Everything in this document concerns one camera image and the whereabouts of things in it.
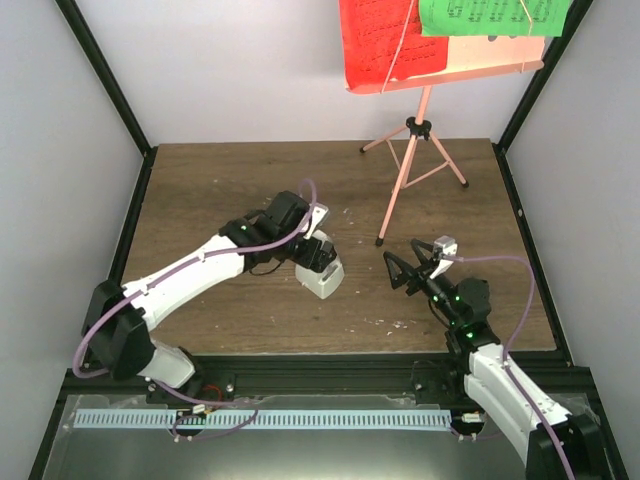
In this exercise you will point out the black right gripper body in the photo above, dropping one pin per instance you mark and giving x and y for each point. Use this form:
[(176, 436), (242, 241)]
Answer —
[(420, 276)]

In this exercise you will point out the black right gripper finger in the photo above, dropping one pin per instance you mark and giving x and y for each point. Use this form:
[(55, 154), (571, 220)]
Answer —
[(400, 272), (422, 250)]

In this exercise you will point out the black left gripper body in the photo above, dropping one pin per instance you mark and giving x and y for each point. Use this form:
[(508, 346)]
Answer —
[(306, 259)]

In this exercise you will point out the white metronome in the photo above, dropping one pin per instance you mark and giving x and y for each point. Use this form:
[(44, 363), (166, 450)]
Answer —
[(322, 284)]

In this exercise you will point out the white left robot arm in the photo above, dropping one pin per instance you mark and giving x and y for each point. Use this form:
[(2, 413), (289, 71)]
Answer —
[(121, 318)]

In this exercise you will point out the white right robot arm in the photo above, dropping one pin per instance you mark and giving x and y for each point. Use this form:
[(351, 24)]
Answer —
[(551, 441)]

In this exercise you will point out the pink folding music stand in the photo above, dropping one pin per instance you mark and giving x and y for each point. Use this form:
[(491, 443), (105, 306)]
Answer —
[(469, 58)]

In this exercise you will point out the red sheet music page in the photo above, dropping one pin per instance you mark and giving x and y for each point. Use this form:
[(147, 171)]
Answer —
[(383, 42)]

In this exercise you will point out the green sheet music page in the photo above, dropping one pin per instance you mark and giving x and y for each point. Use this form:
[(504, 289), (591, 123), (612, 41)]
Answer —
[(513, 18)]

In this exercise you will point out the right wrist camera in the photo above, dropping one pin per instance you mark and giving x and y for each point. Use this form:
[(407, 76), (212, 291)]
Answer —
[(444, 251)]

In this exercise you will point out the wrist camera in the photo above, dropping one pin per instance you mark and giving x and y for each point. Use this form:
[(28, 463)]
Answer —
[(318, 216), (444, 251)]

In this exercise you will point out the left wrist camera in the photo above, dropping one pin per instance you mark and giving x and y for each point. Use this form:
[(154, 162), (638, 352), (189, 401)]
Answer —
[(318, 216)]

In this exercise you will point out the black right frame rail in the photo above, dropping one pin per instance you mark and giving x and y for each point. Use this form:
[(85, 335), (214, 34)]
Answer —
[(561, 346)]

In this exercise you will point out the black frame rail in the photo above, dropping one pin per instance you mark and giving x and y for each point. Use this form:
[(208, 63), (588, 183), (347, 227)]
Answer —
[(561, 346), (131, 219)]

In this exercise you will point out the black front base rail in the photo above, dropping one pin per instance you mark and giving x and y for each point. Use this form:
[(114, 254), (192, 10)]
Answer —
[(425, 376)]

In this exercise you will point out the black left frame rail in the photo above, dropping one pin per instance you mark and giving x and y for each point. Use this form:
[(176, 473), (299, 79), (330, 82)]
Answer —
[(131, 219)]

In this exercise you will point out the black back right frame post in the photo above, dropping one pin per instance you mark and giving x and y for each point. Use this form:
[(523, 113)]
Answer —
[(576, 13)]

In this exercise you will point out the black frame post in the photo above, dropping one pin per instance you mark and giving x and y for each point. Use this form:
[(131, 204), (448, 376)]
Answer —
[(93, 53), (576, 13)]

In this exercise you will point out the light blue slotted cable duct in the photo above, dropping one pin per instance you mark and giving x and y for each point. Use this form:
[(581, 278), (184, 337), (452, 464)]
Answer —
[(414, 420)]

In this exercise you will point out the black back left frame post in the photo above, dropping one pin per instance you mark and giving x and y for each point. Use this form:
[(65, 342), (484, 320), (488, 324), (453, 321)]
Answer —
[(93, 53)]

